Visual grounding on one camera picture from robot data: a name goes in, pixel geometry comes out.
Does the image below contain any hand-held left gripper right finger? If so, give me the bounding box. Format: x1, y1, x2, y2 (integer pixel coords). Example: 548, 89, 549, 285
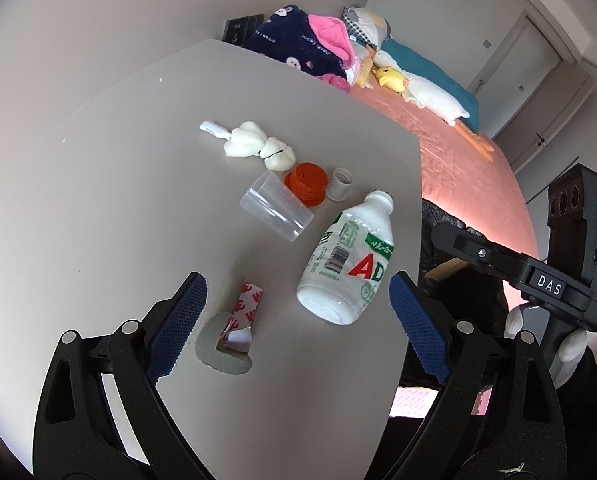
368, 270, 569, 480

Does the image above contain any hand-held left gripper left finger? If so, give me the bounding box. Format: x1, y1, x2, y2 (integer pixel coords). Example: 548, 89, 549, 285
32, 271, 212, 480

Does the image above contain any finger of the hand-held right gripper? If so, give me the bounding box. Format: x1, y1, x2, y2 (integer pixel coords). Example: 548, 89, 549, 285
431, 222, 529, 293

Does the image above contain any black trash bag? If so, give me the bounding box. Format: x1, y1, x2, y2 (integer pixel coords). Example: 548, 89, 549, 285
401, 199, 511, 391

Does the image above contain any white plastic drink bottle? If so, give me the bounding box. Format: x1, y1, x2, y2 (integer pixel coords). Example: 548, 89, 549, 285
297, 189, 396, 326

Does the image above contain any clear plastic cup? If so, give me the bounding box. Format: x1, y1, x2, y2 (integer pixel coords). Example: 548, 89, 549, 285
239, 170, 315, 244

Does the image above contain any person's right forearm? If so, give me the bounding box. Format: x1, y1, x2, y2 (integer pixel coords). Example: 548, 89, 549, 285
561, 347, 597, 461

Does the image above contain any person's right hand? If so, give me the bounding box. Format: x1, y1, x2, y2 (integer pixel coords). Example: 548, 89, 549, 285
503, 305, 589, 391

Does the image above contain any grey adhesive pad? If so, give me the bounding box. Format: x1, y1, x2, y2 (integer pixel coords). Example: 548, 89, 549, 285
195, 312, 254, 375

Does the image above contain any red printed backing strip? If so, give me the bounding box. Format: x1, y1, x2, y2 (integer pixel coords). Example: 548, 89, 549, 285
218, 280, 265, 352

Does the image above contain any pink bed sheet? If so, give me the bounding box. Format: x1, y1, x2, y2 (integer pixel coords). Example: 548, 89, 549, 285
351, 82, 539, 321

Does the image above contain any grey closet door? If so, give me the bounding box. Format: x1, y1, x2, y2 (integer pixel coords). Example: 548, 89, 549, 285
493, 57, 596, 176

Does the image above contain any white screw cap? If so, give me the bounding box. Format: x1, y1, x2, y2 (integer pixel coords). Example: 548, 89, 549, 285
328, 167, 355, 202

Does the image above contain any white goose plush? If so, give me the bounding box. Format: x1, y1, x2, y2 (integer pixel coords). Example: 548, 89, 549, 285
373, 50, 494, 161

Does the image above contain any grey room door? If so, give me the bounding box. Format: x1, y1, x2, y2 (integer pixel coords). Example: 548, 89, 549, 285
465, 12, 564, 108

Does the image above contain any red plastic lid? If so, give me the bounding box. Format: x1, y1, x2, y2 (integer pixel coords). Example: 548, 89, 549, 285
284, 161, 329, 208

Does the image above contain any teal pillow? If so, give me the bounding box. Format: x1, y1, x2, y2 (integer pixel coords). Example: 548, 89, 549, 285
381, 40, 480, 133

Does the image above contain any white plush toy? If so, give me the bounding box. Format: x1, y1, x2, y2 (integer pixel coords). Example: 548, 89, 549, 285
223, 121, 296, 174

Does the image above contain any yellow duck plush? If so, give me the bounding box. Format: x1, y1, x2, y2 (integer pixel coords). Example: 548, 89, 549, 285
375, 66, 409, 93

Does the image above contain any small white plastic hook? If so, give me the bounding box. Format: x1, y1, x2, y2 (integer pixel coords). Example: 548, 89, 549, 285
199, 120, 232, 139

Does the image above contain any pale yellow cloth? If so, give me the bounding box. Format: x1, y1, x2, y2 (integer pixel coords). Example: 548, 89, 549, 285
351, 42, 379, 91

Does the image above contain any checked patchwork pillow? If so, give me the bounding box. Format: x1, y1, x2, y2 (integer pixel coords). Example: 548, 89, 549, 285
341, 6, 394, 43

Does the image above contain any pink fleece garment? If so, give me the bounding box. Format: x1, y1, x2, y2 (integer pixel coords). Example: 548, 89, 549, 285
305, 14, 356, 93

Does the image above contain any navy printed fleece blanket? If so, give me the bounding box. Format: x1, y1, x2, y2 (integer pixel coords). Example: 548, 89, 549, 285
241, 4, 351, 83

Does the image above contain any dark wall socket panel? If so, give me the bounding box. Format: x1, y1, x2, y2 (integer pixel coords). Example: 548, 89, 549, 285
222, 12, 266, 43

